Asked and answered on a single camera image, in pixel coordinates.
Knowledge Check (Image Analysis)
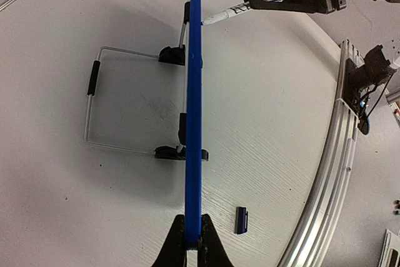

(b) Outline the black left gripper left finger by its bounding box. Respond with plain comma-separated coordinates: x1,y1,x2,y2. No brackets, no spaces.
151,214,187,267

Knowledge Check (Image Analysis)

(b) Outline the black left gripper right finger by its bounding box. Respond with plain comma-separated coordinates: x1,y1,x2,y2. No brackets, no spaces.
197,214,233,267

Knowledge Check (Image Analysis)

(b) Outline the white blue marker pen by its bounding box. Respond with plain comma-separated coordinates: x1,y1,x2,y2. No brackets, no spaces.
201,0,284,26

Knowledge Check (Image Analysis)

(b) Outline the blue marker cap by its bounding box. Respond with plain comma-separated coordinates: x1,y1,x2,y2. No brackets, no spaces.
234,206,249,235

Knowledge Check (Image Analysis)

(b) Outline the blue framed whiteboard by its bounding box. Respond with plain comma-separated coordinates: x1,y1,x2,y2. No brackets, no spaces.
184,0,203,250

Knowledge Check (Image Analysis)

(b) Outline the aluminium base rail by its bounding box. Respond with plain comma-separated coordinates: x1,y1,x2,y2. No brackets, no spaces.
278,39,362,266

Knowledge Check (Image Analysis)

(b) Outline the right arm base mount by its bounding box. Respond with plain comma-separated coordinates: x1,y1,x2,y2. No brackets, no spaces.
343,44,397,117

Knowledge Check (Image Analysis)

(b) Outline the wire whiteboard stand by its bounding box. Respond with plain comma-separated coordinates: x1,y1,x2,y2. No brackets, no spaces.
84,2,190,161

